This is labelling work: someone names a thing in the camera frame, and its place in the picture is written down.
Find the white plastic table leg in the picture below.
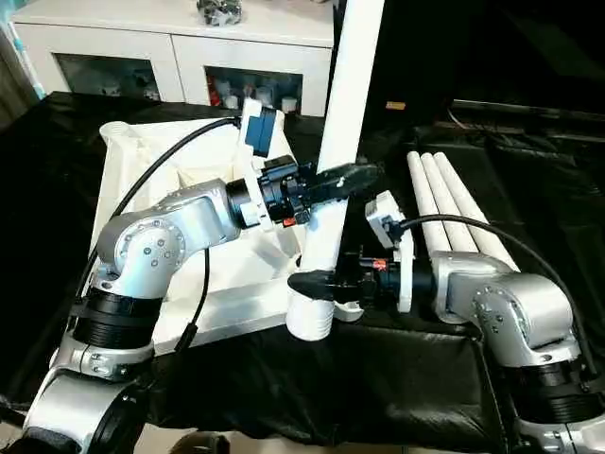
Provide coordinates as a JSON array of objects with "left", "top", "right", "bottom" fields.
[
  {"left": 286, "top": 0, "right": 385, "bottom": 342},
  {"left": 433, "top": 150, "right": 521, "bottom": 274},
  {"left": 406, "top": 151, "right": 456, "bottom": 257},
  {"left": 420, "top": 151, "right": 484, "bottom": 257}
]

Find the white plastic table top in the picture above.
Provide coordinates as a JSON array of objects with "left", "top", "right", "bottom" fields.
[{"left": 89, "top": 109, "right": 366, "bottom": 356}]

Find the black glossy mat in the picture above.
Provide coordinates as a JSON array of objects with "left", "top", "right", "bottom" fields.
[{"left": 0, "top": 92, "right": 605, "bottom": 454}]

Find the dark robot foot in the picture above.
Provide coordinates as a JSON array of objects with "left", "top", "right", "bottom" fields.
[{"left": 172, "top": 430, "right": 232, "bottom": 454}]

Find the white cabinet with glass doors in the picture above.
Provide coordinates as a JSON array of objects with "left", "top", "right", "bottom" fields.
[{"left": 9, "top": 0, "right": 339, "bottom": 117}]

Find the long black bar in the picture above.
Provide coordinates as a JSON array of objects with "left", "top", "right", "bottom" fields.
[{"left": 448, "top": 98, "right": 605, "bottom": 139}]

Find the blue and clear plastic wrap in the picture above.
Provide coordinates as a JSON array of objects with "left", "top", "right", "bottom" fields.
[{"left": 9, "top": 23, "right": 46, "bottom": 100}]

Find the grey curtain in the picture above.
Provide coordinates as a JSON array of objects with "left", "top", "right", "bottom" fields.
[{"left": 0, "top": 27, "right": 39, "bottom": 133}]

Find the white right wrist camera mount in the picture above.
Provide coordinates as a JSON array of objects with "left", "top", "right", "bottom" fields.
[{"left": 365, "top": 190, "right": 418, "bottom": 314}]

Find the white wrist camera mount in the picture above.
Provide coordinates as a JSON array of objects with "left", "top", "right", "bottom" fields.
[
  {"left": 365, "top": 190, "right": 418, "bottom": 314},
  {"left": 234, "top": 97, "right": 285, "bottom": 234}
]

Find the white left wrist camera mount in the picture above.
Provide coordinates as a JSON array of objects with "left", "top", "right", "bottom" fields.
[{"left": 234, "top": 97, "right": 285, "bottom": 234}]

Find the black left wrist camera cable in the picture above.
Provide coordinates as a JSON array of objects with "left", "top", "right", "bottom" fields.
[{"left": 70, "top": 117, "right": 245, "bottom": 354}]

